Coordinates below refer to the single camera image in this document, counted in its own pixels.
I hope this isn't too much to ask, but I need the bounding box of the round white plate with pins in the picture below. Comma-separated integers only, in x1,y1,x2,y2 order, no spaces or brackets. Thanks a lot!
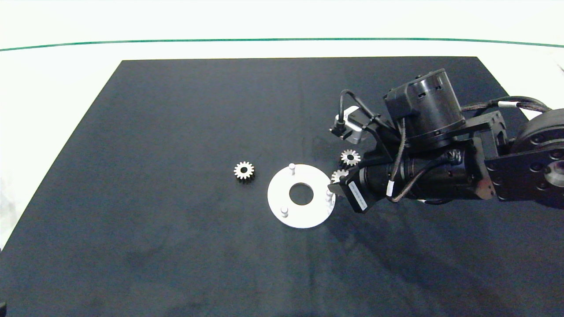
267,163,336,229

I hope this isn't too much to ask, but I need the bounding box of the dark rectangular table mat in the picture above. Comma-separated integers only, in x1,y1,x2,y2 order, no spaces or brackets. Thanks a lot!
0,56,564,317

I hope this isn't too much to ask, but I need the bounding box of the boxy silver wrist camera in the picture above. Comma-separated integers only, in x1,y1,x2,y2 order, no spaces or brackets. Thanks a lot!
330,106,369,145

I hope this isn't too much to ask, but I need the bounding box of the black camera cable loop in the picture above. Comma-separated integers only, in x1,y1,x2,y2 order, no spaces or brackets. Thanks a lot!
336,89,384,133

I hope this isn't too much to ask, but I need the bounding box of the braided cable with white tag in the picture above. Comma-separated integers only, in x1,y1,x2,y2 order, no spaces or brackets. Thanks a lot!
460,96,552,113

